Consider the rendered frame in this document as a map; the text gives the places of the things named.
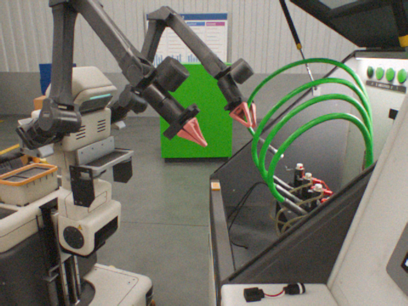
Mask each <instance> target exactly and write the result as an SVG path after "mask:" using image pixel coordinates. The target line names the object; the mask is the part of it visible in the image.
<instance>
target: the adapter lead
mask: <svg viewBox="0 0 408 306"><path fill-rule="evenodd" d="M284 293H285V294H287V293H288V294H290V295H291V294H302V293H305V285H304V284H303V283H296V284H289V285H287V287H283V290H282V291H281V292H280V293H278V294H275V295H269V294H265V293H264V291H263V289H259V288H258V287H253V288H244V289H243V295H244V298H245V300H246V302H257V301H261V299H262V298H264V297H266V298H271V299H275V298H279V297H281V296H282V295H284Z"/></svg>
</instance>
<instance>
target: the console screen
mask: <svg viewBox="0 0 408 306"><path fill-rule="evenodd" d="M386 272H387V274H388V275H389V276H390V277H391V278H392V279H393V280H394V282H395V283H396V284H397V285H398V286H399V287H400V289H401V290H402V291H403V292H404V293H405V295H406V296H407V297H408V221H407V223H406V225H405V227H404V229H403V231H402V233H401V235H400V237H399V240H398V242H397V244H396V246H395V248H394V250H393V253H392V255H391V257H390V259H389V261H388V263H387V265H386Z"/></svg>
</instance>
